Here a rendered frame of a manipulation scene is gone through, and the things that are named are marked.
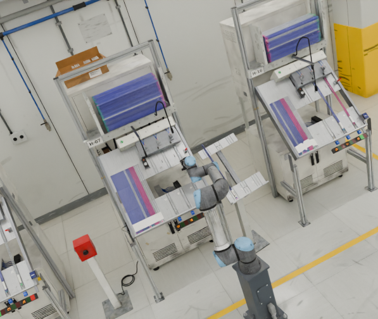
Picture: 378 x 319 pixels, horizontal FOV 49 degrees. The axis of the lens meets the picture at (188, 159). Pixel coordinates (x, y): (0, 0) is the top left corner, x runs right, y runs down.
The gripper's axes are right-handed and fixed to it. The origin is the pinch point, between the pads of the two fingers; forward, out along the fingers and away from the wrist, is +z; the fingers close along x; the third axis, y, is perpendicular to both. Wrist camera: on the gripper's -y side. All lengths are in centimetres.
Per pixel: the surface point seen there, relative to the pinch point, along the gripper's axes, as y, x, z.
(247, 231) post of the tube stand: -70, -31, 32
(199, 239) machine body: -60, 8, 55
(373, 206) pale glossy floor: -99, -141, 22
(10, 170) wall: 89, 154, 150
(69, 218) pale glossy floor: 16, 121, 183
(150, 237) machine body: -38, 47, 38
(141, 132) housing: 41.4, 19.8, 1.1
